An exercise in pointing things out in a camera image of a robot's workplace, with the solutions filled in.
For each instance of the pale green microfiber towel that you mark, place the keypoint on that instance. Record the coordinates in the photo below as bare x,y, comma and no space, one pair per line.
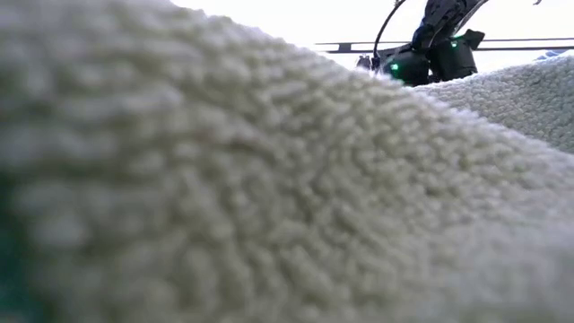
515,103
224,179

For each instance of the light blue microfiber towel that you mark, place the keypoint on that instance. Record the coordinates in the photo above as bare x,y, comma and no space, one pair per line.
553,54

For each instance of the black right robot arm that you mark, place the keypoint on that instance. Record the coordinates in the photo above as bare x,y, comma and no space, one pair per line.
439,18

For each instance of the small black clamp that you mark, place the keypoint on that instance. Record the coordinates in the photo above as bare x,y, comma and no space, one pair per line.
363,62

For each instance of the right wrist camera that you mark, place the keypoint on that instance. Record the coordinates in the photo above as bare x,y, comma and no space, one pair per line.
474,38

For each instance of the black horizontal rail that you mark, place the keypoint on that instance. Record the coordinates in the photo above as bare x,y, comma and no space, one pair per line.
344,47

